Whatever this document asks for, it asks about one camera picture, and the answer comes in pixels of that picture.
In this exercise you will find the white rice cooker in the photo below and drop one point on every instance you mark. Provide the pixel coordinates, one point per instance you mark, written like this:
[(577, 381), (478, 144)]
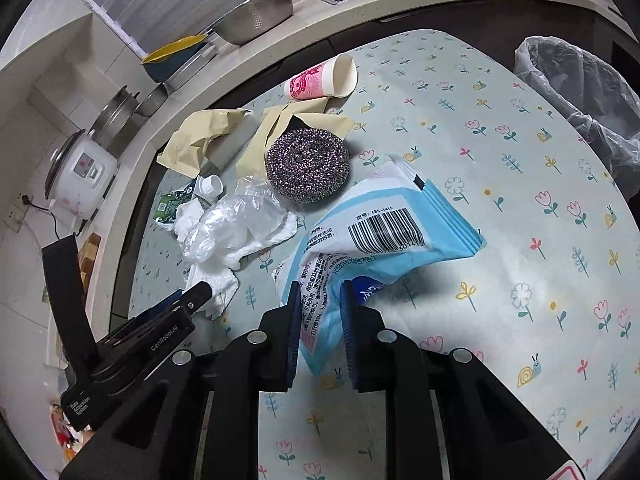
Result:
[(79, 177)]

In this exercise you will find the floral tablecloth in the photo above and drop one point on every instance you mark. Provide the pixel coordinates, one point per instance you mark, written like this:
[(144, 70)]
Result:
[(463, 208)]

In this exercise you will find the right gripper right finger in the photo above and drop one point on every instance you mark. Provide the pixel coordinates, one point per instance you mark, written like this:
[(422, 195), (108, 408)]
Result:
[(382, 360)]

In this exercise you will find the blue white plastic package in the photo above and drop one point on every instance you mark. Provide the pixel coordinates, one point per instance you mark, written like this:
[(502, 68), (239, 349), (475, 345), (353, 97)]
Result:
[(384, 227)]

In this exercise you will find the small steel bowl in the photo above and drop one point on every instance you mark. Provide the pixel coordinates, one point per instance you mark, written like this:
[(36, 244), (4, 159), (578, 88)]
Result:
[(152, 103)]

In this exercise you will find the beige paper bag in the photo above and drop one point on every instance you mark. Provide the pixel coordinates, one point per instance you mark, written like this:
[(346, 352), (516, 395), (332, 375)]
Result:
[(279, 119), (188, 145)]

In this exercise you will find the white crumpled paper towel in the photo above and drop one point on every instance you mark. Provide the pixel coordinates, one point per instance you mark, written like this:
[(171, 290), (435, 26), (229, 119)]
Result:
[(220, 274)]

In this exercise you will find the steel colander bowl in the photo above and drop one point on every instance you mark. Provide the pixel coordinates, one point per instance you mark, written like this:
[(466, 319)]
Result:
[(252, 19)]

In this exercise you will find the wall power socket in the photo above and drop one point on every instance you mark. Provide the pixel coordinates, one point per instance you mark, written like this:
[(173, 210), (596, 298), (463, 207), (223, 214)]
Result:
[(17, 210)]

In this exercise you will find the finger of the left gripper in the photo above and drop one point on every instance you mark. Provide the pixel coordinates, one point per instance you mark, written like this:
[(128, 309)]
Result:
[(181, 303)]

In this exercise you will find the clear crumpled plastic wrap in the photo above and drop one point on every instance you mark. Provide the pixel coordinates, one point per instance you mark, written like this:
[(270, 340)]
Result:
[(250, 215)]

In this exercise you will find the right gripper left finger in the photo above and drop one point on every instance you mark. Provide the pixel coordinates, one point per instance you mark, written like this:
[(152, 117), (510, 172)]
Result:
[(262, 360)]

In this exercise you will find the pink white paper cup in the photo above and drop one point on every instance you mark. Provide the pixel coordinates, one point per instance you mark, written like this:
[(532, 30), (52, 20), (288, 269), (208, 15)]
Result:
[(333, 78)]

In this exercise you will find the wooden cutting board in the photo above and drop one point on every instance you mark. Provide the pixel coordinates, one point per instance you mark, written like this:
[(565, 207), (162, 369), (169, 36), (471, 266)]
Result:
[(87, 258)]

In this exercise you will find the yellow blue plastic basin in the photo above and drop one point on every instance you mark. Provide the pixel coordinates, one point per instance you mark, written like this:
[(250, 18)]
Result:
[(163, 62)]

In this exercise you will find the flat steel tray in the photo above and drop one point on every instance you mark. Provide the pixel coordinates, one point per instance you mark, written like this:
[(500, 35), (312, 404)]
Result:
[(190, 68)]

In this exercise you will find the steel wool scrubber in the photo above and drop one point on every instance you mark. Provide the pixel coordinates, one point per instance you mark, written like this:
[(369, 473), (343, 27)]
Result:
[(306, 165)]

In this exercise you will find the steel steamer pot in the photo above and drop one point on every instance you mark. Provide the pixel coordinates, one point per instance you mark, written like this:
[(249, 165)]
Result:
[(113, 117)]

